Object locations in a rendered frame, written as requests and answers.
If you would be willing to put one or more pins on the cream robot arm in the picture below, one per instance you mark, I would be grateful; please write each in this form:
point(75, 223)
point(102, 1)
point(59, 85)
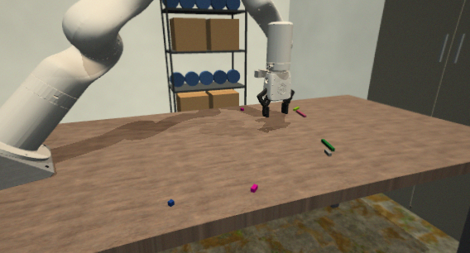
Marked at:
point(34, 110)

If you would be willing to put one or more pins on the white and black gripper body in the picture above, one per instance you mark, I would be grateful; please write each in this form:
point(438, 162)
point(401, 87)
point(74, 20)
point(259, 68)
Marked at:
point(278, 85)

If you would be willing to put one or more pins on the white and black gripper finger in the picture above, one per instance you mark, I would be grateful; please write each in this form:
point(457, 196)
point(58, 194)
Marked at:
point(285, 104)
point(264, 102)

